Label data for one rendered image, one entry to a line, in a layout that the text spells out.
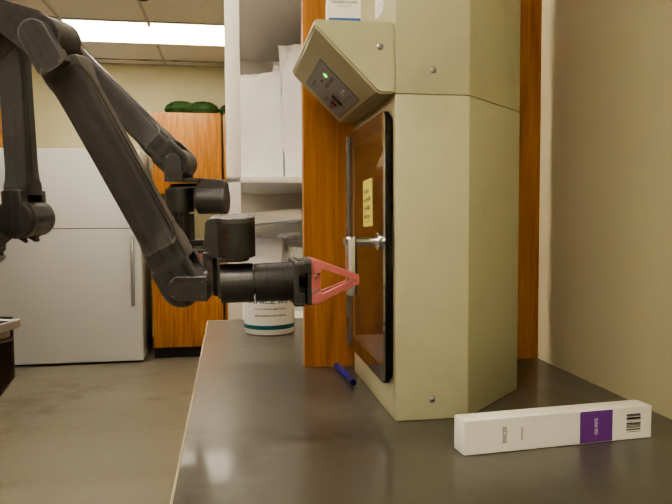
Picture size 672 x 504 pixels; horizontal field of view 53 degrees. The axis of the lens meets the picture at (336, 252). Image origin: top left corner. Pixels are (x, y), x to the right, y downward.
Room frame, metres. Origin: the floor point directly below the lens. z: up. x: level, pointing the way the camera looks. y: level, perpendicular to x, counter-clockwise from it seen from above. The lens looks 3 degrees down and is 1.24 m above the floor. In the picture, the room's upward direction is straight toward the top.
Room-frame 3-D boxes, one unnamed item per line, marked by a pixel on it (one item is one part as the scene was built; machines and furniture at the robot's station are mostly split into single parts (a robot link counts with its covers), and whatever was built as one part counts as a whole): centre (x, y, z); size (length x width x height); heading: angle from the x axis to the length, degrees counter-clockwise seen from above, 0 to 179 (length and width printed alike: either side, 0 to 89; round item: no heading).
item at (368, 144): (1.11, -0.05, 1.19); 0.30 x 0.01 x 0.40; 9
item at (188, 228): (1.36, 0.32, 1.21); 0.10 x 0.07 x 0.07; 99
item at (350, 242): (1.00, -0.04, 1.17); 0.05 x 0.03 x 0.10; 99
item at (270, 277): (0.98, 0.08, 1.14); 0.10 x 0.07 x 0.07; 9
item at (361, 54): (1.11, 0.00, 1.46); 0.32 x 0.12 x 0.10; 9
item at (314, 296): (1.00, 0.01, 1.14); 0.09 x 0.07 x 0.07; 99
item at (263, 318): (1.72, 0.17, 1.02); 0.13 x 0.13 x 0.15
